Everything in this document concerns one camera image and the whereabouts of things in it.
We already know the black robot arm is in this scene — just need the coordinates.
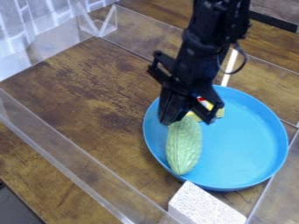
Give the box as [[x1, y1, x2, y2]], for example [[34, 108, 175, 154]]
[[148, 0, 249, 126]]

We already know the green bitter gourd toy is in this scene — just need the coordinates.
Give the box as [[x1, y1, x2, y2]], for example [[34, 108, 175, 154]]
[[165, 116, 201, 175]]

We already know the white speckled foam block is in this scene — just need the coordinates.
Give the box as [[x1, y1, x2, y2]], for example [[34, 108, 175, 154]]
[[168, 181, 247, 224]]

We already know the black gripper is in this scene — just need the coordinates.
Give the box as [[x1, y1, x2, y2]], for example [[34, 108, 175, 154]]
[[148, 30, 228, 126]]

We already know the yellow butter block toy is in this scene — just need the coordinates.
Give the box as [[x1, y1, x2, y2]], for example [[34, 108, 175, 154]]
[[187, 96, 224, 122]]

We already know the clear acrylic enclosure wall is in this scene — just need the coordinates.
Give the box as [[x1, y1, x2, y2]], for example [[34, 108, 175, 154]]
[[0, 0, 299, 224]]

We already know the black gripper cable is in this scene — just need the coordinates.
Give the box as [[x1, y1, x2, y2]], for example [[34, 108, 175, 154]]
[[216, 40, 248, 75]]

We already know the blue round tray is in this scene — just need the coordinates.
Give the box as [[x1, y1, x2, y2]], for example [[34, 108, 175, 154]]
[[141, 83, 289, 193]]

